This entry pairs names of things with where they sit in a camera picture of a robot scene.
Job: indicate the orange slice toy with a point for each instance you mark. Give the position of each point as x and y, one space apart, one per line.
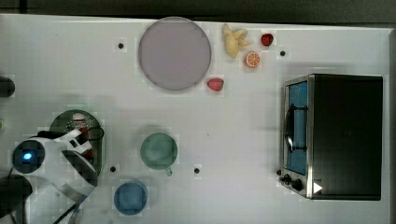
252 59

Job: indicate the pink plush strawberry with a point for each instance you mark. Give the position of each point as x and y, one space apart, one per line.
215 84

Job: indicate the green mug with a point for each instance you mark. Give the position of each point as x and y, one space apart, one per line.
159 152

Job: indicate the round grey plate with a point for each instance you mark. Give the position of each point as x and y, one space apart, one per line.
174 53

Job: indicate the green strainer bowl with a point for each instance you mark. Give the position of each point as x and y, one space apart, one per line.
88 124

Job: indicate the black cylinder post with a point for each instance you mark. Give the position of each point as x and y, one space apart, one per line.
7 87

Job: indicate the dark red plush strawberry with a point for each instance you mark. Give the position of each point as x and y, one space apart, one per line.
267 39

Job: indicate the yellow plush banana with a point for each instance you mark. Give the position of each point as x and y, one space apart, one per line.
234 40

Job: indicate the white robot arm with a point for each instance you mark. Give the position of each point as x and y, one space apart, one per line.
61 178

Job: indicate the black toaster oven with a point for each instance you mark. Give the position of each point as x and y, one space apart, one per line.
332 134

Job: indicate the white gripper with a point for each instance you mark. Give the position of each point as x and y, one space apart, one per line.
75 140

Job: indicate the blue cup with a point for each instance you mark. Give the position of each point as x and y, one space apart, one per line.
131 198

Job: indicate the red plush ketchup bottle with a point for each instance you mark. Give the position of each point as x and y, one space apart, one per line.
79 121

